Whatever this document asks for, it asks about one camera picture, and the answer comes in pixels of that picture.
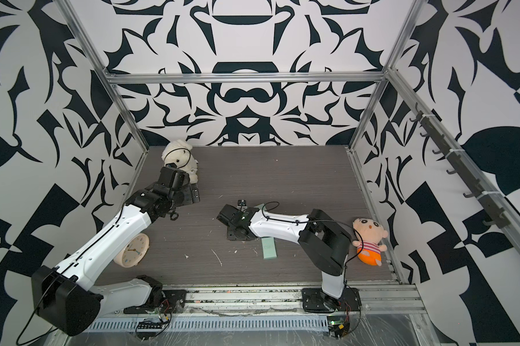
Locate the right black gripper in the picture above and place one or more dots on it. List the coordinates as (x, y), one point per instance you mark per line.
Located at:
(230, 236)

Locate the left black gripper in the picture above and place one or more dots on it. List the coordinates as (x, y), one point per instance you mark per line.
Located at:
(189, 198)

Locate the mint green box lid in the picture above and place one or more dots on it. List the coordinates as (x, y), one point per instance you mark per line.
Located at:
(268, 248)

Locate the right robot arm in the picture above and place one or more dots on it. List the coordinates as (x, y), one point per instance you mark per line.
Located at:
(324, 240)

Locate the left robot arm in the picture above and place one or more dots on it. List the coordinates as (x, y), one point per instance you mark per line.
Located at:
(67, 297)

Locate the white plush bunny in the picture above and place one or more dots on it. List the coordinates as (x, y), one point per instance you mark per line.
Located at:
(179, 153)

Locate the beige round clock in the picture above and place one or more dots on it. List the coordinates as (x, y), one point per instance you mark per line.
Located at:
(134, 251)

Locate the left electronics board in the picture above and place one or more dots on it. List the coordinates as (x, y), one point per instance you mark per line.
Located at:
(148, 329)

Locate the electronics board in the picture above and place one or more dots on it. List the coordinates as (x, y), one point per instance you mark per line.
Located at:
(338, 326)
(148, 329)

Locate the orange plush doll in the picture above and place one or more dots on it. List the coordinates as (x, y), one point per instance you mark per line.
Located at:
(369, 241)

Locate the right electronics board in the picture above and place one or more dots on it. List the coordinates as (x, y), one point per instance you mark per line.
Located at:
(338, 326)

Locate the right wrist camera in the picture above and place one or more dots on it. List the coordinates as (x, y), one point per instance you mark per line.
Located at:
(242, 204)

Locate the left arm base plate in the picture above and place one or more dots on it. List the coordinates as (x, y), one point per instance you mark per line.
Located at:
(169, 301)

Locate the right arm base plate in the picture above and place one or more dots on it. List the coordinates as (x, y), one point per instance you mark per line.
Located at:
(315, 301)

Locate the wall hook rack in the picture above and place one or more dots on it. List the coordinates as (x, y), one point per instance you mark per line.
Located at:
(464, 167)

